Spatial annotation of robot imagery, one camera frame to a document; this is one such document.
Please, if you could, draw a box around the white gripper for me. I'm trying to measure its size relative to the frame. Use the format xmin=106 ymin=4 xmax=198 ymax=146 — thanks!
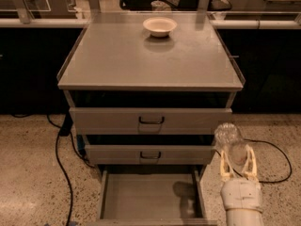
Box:
xmin=220 ymin=145 xmax=262 ymax=213

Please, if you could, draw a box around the clear plastic water bottle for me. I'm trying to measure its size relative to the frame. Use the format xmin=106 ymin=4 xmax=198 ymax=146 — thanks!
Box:
xmin=214 ymin=122 xmax=247 ymax=166

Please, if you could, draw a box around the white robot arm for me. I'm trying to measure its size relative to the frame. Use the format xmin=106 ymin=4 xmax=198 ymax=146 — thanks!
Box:
xmin=220 ymin=146 xmax=264 ymax=226

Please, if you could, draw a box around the grey bottom drawer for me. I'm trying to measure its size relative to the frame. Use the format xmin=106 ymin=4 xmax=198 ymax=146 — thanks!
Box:
xmin=87 ymin=166 xmax=217 ymax=226

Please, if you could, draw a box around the grey drawer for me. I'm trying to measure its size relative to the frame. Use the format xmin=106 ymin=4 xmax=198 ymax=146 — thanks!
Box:
xmin=86 ymin=145 xmax=214 ymax=165
xmin=70 ymin=107 xmax=231 ymax=135
xmin=87 ymin=166 xmax=217 ymax=226

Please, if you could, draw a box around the grey drawer cabinet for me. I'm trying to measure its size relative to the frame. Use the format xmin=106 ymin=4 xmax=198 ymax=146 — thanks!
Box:
xmin=55 ymin=10 xmax=246 ymax=226

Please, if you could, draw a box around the grey middle drawer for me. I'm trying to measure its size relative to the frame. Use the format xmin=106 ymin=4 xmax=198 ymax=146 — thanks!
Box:
xmin=86 ymin=145 xmax=214 ymax=165

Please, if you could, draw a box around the grey top drawer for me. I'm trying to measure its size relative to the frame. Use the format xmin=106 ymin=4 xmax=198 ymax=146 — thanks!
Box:
xmin=70 ymin=107 xmax=231 ymax=135

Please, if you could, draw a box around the white paper bowl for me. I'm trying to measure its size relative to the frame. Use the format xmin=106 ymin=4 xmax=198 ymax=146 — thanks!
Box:
xmin=143 ymin=17 xmax=178 ymax=38

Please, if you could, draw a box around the drink cup with straw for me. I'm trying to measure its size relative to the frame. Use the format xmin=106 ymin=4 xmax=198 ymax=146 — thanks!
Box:
xmin=150 ymin=0 xmax=166 ymax=11

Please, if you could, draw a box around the black cable right floor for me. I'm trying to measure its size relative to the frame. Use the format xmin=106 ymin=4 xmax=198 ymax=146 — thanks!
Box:
xmin=215 ymin=137 xmax=293 ymax=185

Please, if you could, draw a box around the black cable floor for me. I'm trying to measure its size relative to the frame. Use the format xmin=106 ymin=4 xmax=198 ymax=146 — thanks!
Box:
xmin=46 ymin=114 xmax=96 ymax=226
xmin=215 ymin=137 xmax=293 ymax=185

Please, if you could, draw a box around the white horizontal rail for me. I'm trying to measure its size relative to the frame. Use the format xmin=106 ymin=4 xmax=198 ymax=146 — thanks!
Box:
xmin=0 ymin=19 xmax=301 ymax=30

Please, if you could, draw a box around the black cable left floor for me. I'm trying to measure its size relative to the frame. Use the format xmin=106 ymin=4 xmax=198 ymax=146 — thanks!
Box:
xmin=46 ymin=114 xmax=96 ymax=226

